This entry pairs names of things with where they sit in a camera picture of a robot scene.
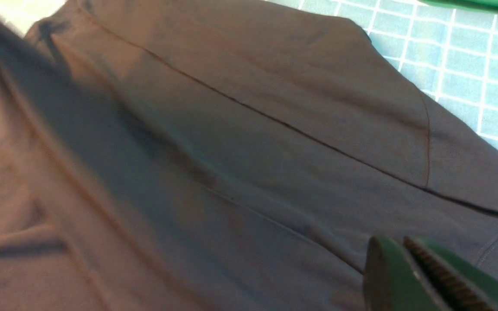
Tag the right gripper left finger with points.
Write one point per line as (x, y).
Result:
(394, 282)

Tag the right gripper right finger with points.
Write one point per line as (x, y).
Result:
(462, 286)

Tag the dark gray long-sleeve top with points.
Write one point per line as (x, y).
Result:
(220, 155)

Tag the green checkered tablecloth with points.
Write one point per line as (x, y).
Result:
(450, 54)

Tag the green backdrop cloth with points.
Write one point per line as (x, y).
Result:
(485, 6)

